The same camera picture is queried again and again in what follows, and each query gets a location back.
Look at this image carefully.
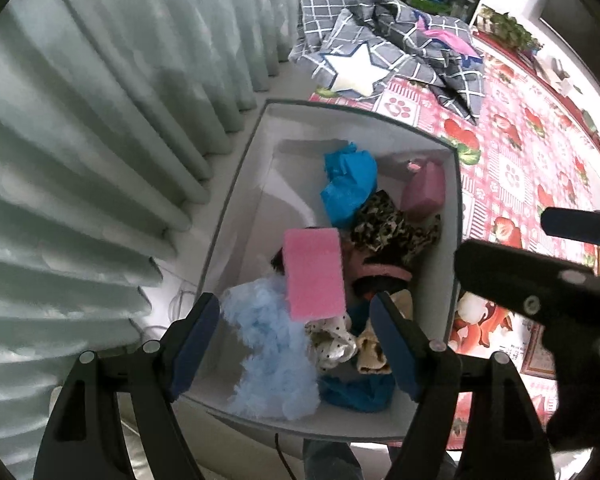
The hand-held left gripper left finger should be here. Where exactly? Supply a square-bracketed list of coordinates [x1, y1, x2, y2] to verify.
[32, 291, 222, 480]

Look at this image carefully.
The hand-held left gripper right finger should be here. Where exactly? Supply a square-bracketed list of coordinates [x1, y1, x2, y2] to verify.
[369, 291, 553, 480]

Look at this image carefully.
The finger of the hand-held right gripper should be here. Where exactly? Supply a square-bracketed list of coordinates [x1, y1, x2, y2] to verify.
[454, 240, 598, 323]
[540, 206, 600, 247]

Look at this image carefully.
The beige soft cloth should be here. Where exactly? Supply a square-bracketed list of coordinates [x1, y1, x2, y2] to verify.
[355, 290, 414, 377]

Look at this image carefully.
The polka dot white cloth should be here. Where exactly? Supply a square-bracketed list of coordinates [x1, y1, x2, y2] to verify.
[304, 312, 357, 373]

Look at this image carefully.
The light blue fluffy cloth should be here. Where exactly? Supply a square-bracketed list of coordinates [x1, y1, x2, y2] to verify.
[219, 280, 322, 422]

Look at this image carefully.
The bright pink sponge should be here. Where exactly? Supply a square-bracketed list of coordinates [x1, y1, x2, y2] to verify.
[283, 227, 349, 322]

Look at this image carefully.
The leopard print scrunchie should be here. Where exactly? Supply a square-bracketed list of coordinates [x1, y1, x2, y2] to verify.
[350, 190, 442, 263]

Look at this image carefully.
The grey storage box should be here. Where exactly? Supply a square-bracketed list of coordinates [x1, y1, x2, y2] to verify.
[182, 100, 465, 447]

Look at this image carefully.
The red patterned carton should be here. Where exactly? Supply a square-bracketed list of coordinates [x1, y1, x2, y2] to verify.
[517, 325, 558, 378]

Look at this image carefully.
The pink strawberry print tablecloth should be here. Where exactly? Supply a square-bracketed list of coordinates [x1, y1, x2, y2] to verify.
[307, 35, 600, 461]

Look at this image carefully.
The green potted plant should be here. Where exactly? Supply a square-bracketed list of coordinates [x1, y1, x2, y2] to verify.
[479, 5, 543, 53]

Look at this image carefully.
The grey plaid star blanket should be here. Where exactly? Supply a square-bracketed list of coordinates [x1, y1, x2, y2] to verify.
[289, 0, 486, 126]

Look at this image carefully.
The pale green curtain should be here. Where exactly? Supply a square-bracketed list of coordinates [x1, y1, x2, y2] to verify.
[0, 0, 326, 466]

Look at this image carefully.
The black cable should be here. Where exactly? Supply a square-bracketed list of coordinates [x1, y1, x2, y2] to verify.
[274, 432, 293, 480]

